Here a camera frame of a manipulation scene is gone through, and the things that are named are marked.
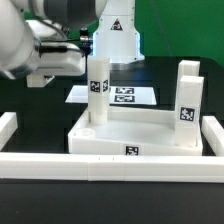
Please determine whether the white left fence block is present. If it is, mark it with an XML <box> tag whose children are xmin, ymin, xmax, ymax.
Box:
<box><xmin>0</xmin><ymin>112</ymin><xmax>18</xmax><ymax>151</ymax></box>

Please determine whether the fiducial marker board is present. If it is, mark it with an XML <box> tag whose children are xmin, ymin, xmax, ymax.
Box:
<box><xmin>65</xmin><ymin>85</ymin><xmax>157</xmax><ymax>105</ymax></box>

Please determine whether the white desk top tray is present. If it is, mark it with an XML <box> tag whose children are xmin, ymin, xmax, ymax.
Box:
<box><xmin>68</xmin><ymin>106</ymin><xmax>203</xmax><ymax>156</ymax></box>

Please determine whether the white front fence bar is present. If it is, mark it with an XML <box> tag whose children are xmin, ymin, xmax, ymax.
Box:
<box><xmin>0</xmin><ymin>152</ymin><xmax>224</xmax><ymax>183</ymax></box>

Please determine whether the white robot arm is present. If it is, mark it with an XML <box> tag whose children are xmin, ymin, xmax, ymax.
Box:
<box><xmin>0</xmin><ymin>0</ymin><xmax>144</xmax><ymax>80</ymax></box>

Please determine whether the white fence block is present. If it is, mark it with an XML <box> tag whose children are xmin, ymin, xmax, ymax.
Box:
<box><xmin>201</xmin><ymin>116</ymin><xmax>224</xmax><ymax>157</ymax></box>
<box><xmin>0</xmin><ymin>112</ymin><xmax>18</xmax><ymax>151</ymax></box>

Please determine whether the white right fence block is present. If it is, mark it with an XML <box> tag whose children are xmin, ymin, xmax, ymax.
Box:
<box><xmin>201</xmin><ymin>116</ymin><xmax>224</xmax><ymax>157</ymax></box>

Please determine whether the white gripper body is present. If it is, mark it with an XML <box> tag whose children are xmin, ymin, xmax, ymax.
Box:
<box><xmin>30</xmin><ymin>42</ymin><xmax>86</xmax><ymax>78</ymax></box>

